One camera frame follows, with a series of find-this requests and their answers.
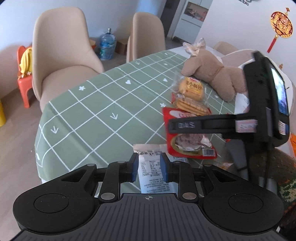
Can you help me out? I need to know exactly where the red chinese knot ornament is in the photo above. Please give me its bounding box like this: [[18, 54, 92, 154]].
[[267, 8, 293, 53]]

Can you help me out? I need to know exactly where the gloved hand holding right gripper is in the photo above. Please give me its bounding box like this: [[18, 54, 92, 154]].
[[248, 146, 296, 227]]

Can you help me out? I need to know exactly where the beige chair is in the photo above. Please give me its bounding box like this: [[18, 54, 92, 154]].
[[32, 7, 104, 109], [126, 12, 166, 63], [213, 41, 238, 55]]

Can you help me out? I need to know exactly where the brown plush bunny toy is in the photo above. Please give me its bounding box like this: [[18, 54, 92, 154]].
[[181, 38, 247, 102]]

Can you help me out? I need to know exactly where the white paper table runner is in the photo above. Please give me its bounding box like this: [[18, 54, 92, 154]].
[[234, 92, 250, 114]]

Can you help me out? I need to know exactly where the small bread packet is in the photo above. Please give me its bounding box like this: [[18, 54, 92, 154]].
[[173, 76, 205, 101]]

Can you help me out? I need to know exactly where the blue water jug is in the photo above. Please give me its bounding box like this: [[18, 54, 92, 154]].
[[99, 28, 116, 61]]

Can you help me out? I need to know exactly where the beige chair far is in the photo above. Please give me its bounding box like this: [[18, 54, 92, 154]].
[[126, 12, 166, 63]]

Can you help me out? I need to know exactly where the orange plastic stool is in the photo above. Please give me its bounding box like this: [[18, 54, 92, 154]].
[[16, 46, 33, 108]]

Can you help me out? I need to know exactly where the cardboard box on floor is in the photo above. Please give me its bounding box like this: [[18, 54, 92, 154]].
[[115, 39, 128, 55]]

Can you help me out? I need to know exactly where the beige chair right side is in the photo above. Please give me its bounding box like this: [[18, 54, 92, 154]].
[[213, 41, 238, 55]]

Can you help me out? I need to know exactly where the beige chair near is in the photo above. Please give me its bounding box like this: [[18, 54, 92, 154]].
[[32, 7, 104, 109]]

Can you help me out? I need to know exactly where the cracker packet red edge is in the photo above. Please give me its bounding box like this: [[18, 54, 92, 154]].
[[171, 92, 212, 116]]

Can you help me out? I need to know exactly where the orange tissue pouch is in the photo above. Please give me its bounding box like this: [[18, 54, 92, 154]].
[[290, 133, 296, 156]]

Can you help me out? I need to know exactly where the red roast duck snack pouch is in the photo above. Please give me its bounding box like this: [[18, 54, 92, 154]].
[[163, 107, 217, 160]]

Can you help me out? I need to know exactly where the blue and white snack bag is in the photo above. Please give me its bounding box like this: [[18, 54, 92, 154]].
[[133, 144, 189, 194]]

